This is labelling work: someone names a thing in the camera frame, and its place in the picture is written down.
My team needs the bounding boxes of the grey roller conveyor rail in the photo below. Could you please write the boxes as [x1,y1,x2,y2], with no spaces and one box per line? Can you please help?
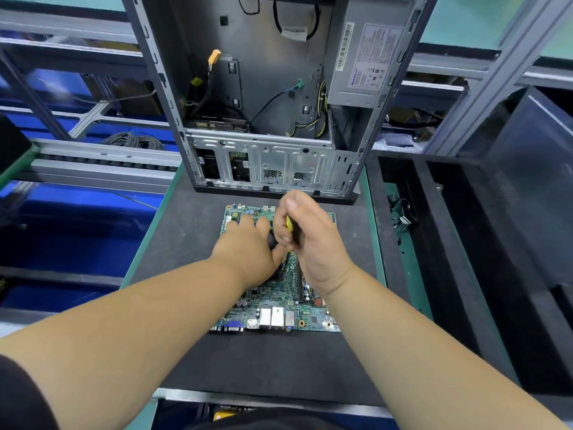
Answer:
[18,139,184,195]

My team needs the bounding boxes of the grey coiled cable bundle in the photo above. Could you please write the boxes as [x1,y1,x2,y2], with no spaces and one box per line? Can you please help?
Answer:
[103,131,167,151]

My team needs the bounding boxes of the silver power supply unit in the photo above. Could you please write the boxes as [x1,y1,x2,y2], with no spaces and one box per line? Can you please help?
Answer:
[326,0,420,109]

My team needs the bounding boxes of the white plastic bags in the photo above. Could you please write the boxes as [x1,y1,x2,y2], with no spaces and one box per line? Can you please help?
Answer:
[376,130,419,151]

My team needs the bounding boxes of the grey side panel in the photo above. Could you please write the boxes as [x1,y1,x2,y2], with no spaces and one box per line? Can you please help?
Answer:
[483,85,573,292]

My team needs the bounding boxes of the green upper shelf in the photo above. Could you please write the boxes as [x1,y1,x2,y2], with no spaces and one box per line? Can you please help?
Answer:
[0,0,573,88]

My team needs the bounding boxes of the person's black printed shirt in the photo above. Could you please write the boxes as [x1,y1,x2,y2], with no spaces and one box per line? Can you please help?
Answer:
[192,407,346,430]

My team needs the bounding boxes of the person's left hand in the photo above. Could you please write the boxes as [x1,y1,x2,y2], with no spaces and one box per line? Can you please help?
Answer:
[210,217,288,290]

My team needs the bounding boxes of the person's left forearm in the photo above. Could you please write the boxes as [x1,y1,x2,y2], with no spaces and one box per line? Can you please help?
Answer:
[0,259,247,430]

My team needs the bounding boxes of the grey computer case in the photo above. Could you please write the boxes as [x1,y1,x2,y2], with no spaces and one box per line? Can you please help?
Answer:
[121,0,440,204]

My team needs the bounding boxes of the aluminium frame post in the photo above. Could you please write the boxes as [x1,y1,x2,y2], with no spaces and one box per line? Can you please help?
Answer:
[425,0,573,158]

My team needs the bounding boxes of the green motherboard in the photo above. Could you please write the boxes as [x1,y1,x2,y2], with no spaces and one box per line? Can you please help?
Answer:
[210,203,341,334]

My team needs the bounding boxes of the person's right hand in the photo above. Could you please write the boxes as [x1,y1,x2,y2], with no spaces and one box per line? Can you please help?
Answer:
[273,191,358,299]

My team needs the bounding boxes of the person's right forearm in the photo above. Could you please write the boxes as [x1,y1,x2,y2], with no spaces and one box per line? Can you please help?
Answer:
[326,268,569,430]

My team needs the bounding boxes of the black foam tray with boards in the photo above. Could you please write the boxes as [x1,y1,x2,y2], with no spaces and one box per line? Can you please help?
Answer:
[0,116,41,189]

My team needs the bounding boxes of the dark metal frame leg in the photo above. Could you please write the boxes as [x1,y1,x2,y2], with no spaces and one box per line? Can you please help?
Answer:
[0,49,73,142]

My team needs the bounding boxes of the person's black left sleeve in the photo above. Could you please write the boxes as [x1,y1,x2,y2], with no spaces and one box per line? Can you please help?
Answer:
[0,354,59,430]

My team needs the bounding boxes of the empty black foam tray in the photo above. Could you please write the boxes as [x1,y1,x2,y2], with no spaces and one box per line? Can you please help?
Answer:
[367,155,573,400]

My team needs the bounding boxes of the small black cable bundle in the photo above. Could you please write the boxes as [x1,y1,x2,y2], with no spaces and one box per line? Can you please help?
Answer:
[391,199,420,247]

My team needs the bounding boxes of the yellow and black wire bundle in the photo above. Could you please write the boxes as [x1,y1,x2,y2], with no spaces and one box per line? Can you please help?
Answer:
[291,80,331,140]

